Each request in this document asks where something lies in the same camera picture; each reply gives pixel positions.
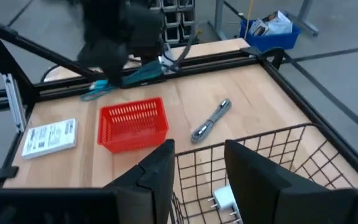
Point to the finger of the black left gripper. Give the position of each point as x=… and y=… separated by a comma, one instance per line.
x=102, y=62
x=148, y=40

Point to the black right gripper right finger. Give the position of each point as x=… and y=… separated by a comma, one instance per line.
x=259, y=193

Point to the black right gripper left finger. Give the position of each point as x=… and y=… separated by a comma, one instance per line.
x=148, y=186

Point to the white plug charger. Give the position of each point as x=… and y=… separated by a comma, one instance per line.
x=225, y=197

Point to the red plastic basket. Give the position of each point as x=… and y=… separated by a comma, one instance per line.
x=135, y=137

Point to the white labelled packet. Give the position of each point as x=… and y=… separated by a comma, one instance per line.
x=48, y=138

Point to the blue plastic bin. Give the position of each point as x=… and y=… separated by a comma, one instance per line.
x=272, y=43

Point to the grey stacked storage bins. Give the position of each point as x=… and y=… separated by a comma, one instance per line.
x=177, y=21

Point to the grey desk foot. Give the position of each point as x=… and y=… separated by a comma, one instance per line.
x=219, y=18
x=308, y=18

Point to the white printed carton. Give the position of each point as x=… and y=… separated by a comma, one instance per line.
x=278, y=23
x=258, y=28

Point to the black edge clamp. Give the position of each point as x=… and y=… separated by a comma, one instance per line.
x=2, y=175

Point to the black aluminium table frame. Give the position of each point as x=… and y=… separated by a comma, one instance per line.
x=216, y=63

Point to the silver aluminium bracket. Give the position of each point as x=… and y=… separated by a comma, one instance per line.
x=14, y=102

